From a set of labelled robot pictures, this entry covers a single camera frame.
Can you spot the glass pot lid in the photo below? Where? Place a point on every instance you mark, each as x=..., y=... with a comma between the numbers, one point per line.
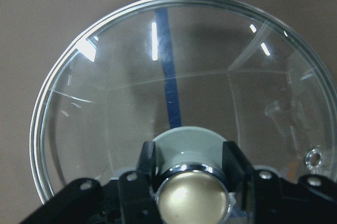
x=187, y=75

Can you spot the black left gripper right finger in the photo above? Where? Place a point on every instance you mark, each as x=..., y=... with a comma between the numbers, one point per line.
x=258, y=191

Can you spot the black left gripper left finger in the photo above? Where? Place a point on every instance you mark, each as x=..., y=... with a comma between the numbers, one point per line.
x=137, y=204

